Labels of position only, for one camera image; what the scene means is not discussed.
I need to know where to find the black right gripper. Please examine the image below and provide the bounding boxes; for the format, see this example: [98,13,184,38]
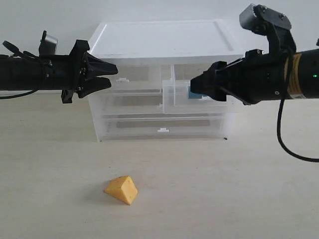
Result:
[190,50,289,105]

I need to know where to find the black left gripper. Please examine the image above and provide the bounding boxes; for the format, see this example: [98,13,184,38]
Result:
[41,40,118,104]

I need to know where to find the yellow cheese wedge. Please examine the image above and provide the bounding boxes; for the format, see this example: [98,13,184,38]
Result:
[104,175,138,205]

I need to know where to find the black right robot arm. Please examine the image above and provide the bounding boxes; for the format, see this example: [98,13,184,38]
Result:
[190,49,319,105]

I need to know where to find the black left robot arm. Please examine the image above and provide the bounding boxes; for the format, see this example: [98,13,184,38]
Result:
[0,40,118,104]

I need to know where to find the white plastic drawer cabinet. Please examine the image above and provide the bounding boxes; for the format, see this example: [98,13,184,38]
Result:
[88,19,244,141]

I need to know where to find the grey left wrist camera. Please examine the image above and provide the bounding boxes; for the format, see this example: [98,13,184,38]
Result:
[38,30,58,55]

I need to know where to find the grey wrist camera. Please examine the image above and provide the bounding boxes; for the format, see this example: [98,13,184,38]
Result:
[239,4,292,36]
[38,30,58,55]

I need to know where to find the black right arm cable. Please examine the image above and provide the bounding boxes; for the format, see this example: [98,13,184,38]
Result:
[277,74,319,163]

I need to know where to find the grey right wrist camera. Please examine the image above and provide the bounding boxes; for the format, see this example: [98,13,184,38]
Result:
[239,4,292,36]

